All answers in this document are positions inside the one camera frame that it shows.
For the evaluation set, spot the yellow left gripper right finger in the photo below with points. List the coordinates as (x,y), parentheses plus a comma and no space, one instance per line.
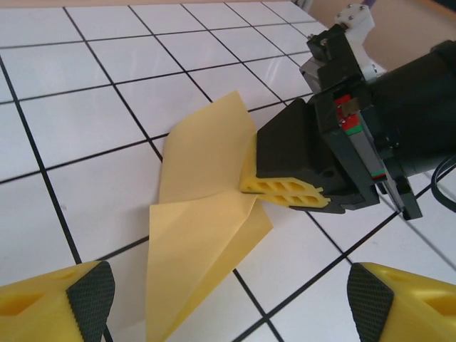
(409,310)

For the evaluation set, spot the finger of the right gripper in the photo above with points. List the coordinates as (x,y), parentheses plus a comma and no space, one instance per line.
(292,146)
(299,202)

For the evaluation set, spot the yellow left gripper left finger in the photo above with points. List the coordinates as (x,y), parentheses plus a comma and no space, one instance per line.
(39,313)

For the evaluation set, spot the yellow cloth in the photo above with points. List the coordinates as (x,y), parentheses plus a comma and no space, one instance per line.
(199,221)

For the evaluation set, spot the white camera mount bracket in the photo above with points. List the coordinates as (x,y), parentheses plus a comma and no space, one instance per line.
(356,21)

